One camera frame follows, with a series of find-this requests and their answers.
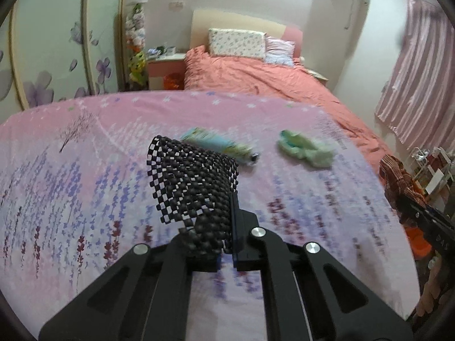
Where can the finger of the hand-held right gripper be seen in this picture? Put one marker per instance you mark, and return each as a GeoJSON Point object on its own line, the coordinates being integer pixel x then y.
{"type": "Point", "coordinates": [412, 207]}

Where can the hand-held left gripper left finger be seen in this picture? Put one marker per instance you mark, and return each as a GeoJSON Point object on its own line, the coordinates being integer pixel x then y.
{"type": "Point", "coordinates": [202, 264]}

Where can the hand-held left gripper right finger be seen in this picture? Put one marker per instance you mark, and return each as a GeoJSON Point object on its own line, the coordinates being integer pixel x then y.
{"type": "Point", "coordinates": [237, 234]}

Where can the orange plastic basket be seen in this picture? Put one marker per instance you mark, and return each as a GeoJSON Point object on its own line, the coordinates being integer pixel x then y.
{"type": "Point", "coordinates": [417, 243]}

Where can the red striped cloth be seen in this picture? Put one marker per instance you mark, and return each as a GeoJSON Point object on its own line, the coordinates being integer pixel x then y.
{"type": "Point", "coordinates": [398, 181]}

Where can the black beaded mat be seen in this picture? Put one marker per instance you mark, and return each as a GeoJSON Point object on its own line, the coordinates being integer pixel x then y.
{"type": "Point", "coordinates": [195, 184]}

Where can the person's right hand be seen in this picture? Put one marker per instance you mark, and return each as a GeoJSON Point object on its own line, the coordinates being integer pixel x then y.
{"type": "Point", "coordinates": [433, 287]}

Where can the white storage rack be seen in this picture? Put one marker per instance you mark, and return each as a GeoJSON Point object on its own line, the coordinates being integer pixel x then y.
{"type": "Point", "coordinates": [433, 170]}

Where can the green printed tube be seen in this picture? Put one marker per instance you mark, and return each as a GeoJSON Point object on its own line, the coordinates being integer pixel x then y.
{"type": "Point", "coordinates": [213, 142]}

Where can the light green fluffy sock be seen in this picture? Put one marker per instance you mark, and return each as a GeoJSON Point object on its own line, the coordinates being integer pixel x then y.
{"type": "Point", "coordinates": [312, 151]}

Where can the pink floral printed cloth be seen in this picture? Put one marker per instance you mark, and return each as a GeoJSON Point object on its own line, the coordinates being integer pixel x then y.
{"type": "Point", "coordinates": [106, 184]}

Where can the pink striped curtain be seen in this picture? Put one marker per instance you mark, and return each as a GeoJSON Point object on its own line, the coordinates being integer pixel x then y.
{"type": "Point", "coordinates": [419, 78]}

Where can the pink duvet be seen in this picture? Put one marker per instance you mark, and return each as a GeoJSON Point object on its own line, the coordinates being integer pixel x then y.
{"type": "Point", "coordinates": [284, 88]}

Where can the orange bag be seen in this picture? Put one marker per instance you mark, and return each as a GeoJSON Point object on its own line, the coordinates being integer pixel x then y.
{"type": "Point", "coordinates": [171, 81]}

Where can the pink white nightstand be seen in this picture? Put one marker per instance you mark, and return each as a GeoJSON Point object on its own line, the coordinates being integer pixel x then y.
{"type": "Point", "coordinates": [165, 65]}

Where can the pink striped pillow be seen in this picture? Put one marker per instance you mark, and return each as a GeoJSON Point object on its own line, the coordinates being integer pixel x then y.
{"type": "Point", "coordinates": [280, 51]}

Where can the white printed pillow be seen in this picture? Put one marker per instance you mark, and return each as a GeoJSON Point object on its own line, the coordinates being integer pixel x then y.
{"type": "Point", "coordinates": [238, 44]}

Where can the cream bed headboard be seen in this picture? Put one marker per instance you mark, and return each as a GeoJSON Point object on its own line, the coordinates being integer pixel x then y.
{"type": "Point", "coordinates": [231, 21]}

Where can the stack of plush toys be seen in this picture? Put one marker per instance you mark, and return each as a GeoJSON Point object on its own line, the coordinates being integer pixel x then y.
{"type": "Point", "coordinates": [137, 42]}

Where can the floral sliding door wardrobe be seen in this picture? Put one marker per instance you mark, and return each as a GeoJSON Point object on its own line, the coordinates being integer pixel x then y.
{"type": "Point", "coordinates": [53, 42]}

